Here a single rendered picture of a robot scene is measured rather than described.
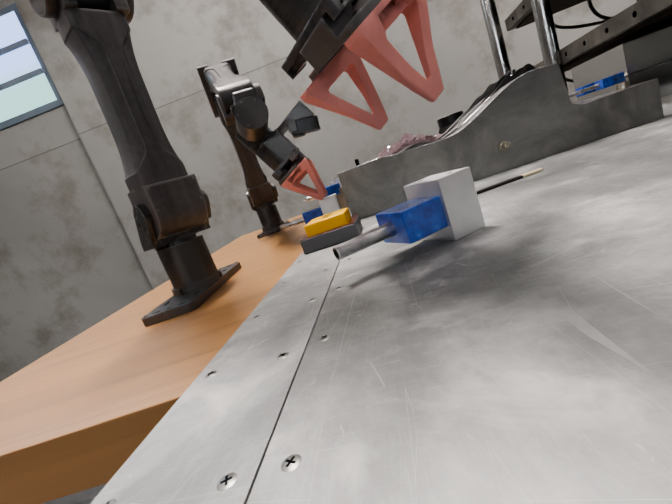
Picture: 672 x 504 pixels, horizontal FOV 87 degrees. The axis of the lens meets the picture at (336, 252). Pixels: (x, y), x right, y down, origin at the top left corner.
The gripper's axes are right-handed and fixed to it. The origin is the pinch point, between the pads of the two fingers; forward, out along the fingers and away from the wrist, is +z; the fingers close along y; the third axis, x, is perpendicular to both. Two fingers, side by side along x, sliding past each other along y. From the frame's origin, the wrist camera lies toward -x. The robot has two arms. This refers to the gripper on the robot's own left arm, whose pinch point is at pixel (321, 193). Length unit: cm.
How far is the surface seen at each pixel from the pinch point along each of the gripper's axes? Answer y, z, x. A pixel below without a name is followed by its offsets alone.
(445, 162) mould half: -10.8, 12.3, -18.5
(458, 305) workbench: -54, 9, -5
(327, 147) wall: 240, -23, -12
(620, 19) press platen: 38, 31, -86
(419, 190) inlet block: -40.0, 6.6, -9.4
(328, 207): -2.5, 2.8, 0.9
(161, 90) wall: 238, -156, 44
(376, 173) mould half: -9.7, 4.9, -9.7
